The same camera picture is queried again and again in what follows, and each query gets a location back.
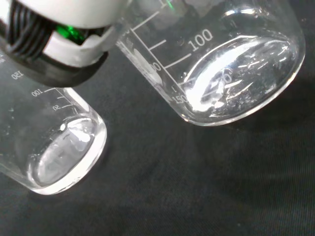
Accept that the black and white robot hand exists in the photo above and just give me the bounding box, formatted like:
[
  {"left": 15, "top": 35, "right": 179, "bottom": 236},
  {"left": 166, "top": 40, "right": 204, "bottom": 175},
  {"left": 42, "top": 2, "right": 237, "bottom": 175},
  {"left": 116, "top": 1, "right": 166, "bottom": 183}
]
[{"left": 0, "top": 0, "right": 129, "bottom": 88}]

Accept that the black bench cloth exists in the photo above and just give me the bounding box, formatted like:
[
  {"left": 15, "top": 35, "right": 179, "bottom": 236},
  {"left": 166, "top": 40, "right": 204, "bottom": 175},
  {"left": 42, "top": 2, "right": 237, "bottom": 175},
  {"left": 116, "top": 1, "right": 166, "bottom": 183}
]
[{"left": 0, "top": 0, "right": 315, "bottom": 236}]

